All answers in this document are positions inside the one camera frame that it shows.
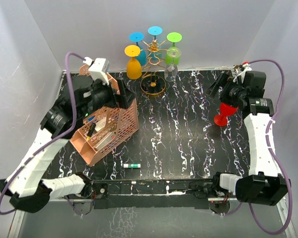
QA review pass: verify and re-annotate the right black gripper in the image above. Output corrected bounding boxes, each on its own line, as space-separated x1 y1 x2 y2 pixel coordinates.
204 73 246 108

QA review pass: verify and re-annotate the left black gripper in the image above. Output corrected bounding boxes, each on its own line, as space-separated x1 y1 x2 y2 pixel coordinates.
80 74 137 119

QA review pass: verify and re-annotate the yellow wine glass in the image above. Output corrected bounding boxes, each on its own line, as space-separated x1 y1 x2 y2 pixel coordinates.
124 45 142 80

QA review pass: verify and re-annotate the red wine glass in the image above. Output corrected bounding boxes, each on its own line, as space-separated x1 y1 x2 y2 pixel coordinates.
214 103 238 126

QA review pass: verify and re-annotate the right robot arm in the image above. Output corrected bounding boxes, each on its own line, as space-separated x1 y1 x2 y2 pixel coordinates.
206 70 288 206

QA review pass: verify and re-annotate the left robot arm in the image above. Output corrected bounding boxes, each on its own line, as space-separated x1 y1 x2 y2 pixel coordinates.
0 74 135 215

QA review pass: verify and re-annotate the clear wine glass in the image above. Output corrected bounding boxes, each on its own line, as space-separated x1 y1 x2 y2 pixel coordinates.
164 48 182 82

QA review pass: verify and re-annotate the green wine glass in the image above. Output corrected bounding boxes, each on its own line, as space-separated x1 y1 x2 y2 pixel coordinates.
164 32 182 65

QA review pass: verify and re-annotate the blue wine glass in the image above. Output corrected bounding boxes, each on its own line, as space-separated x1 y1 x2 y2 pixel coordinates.
129 32 147 66

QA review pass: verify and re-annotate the cyan wine glass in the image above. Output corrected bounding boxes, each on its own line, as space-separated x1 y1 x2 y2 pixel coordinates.
148 26 163 41

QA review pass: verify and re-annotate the pink plastic file organizer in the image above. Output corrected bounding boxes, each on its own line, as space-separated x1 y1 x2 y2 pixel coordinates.
70 73 139 167

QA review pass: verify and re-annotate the silver box in organizer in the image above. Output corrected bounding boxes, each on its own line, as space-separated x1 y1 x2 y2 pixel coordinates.
94 131 115 151

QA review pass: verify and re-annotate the black yellow marker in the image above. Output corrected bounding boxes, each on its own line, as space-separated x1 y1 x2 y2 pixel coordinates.
87 122 96 139

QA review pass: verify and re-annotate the green white glue stick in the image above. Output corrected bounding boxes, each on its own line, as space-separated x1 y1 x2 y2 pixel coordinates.
123 164 141 169

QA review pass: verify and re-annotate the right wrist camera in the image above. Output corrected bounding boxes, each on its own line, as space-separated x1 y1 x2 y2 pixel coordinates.
233 61 252 84

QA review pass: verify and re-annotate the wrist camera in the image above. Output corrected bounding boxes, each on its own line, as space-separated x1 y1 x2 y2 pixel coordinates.
233 61 252 84
83 57 109 85

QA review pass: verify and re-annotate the gold wire glass rack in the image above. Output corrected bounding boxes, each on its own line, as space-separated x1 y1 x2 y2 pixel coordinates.
140 36 169 97

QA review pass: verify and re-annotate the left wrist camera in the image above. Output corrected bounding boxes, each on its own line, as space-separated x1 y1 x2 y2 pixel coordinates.
83 57 109 85

